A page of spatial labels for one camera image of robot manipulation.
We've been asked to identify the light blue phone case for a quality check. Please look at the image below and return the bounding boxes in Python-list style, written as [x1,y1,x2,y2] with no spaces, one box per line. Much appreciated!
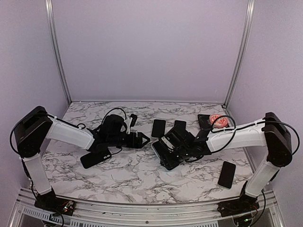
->
[151,141,165,161]

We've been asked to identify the left aluminium frame post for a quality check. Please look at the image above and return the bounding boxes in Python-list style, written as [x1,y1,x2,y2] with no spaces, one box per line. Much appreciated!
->
[45,0,72,105]

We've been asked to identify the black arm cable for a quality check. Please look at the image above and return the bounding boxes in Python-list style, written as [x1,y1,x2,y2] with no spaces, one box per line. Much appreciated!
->
[205,115,299,157]
[9,107,127,154]

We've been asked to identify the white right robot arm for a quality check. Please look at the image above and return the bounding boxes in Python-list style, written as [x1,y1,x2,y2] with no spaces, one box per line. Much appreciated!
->
[151,112,293,212]

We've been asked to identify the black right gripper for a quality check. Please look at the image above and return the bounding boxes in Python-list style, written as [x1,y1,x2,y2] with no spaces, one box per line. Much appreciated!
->
[160,146,192,170]

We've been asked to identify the red white patterned bowl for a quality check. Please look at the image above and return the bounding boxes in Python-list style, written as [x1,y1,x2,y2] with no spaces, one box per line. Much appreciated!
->
[209,113,229,129]

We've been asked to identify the right aluminium frame post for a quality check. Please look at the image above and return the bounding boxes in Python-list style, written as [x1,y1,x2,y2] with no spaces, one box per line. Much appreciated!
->
[223,0,256,108]

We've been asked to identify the black smartphone mint edge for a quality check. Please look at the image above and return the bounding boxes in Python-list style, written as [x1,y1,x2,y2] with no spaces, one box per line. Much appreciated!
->
[160,143,183,171]

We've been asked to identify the black phone case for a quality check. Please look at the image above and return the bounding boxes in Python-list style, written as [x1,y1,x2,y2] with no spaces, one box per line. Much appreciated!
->
[80,147,112,169]

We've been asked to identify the black smartphone teal edge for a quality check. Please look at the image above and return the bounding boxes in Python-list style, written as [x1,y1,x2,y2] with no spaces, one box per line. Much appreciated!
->
[151,120,166,138]

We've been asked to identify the aluminium front rail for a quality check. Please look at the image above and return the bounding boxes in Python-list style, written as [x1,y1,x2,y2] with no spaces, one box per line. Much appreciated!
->
[8,189,285,227]

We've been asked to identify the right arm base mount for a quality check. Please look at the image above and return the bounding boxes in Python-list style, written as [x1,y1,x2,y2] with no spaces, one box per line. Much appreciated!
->
[217,189,259,217]

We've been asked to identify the black smartphone dark edge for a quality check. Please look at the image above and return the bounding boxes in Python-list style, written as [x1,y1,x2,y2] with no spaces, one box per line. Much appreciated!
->
[173,120,187,129]

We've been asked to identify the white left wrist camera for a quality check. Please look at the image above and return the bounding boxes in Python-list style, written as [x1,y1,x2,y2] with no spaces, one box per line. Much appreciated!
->
[124,114,137,134]

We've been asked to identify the aluminium frame post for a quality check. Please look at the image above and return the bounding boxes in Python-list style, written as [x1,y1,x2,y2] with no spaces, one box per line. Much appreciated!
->
[223,0,256,108]
[45,0,72,105]

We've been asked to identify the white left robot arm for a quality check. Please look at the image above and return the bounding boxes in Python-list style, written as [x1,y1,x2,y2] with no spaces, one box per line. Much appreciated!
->
[9,106,150,210]

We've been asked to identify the black patterned square plate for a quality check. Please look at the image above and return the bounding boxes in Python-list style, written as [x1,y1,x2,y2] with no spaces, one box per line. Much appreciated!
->
[197,114,212,130]

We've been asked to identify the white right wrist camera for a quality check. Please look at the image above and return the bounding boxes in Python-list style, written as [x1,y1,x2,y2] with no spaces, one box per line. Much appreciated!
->
[160,136,174,150]

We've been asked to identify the black smartphone green edge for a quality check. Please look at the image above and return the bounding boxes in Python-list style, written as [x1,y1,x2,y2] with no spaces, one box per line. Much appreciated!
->
[217,161,236,189]

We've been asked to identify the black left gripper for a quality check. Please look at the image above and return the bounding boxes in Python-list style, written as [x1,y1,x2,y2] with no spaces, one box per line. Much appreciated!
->
[108,131,150,148]

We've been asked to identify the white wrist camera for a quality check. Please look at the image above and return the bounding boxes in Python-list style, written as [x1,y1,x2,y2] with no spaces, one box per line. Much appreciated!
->
[124,114,137,134]
[160,136,174,150]

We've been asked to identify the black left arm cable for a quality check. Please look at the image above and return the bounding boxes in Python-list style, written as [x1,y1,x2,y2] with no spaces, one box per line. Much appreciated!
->
[9,107,127,154]

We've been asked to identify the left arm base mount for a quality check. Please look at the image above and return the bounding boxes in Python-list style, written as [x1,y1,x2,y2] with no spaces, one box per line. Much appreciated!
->
[34,189,76,216]

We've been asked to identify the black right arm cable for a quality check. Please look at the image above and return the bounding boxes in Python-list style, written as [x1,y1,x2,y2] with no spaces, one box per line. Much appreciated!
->
[205,115,299,157]

